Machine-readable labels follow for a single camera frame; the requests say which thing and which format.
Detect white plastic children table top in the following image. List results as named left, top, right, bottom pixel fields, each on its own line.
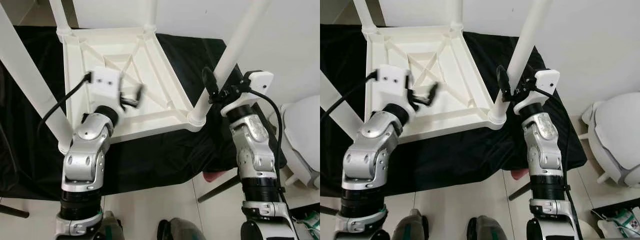
left=362, top=24, right=506, bottom=146
left=57, top=26, right=207, bottom=153

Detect grey robot right foot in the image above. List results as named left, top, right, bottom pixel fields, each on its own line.
left=467, top=215, right=508, bottom=240
left=157, top=217, right=206, bottom=240

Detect white rounded plastic object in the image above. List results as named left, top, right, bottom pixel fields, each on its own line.
left=279, top=95, right=321, bottom=190
left=580, top=92, right=640, bottom=188

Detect grey robot left foot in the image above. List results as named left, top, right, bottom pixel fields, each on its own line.
left=392, top=209, right=430, bottom=240
left=100, top=210, right=125, bottom=240

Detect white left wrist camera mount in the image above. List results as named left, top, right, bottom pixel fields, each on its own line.
left=90, top=66, right=123, bottom=108
left=376, top=64, right=413, bottom=108

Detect grey robot foot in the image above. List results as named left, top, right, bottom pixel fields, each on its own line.
left=157, top=217, right=206, bottom=240
left=100, top=210, right=125, bottom=240
left=392, top=209, right=430, bottom=240
left=467, top=215, right=508, bottom=240

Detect black flat floor object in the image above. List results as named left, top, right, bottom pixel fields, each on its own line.
left=591, top=205, right=640, bottom=240
left=287, top=202, right=321, bottom=240

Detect white green printed object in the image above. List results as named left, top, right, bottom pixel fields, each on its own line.
left=596, top=210, right=640, bottom=240
left=295, top=212, right=321, bottom=240

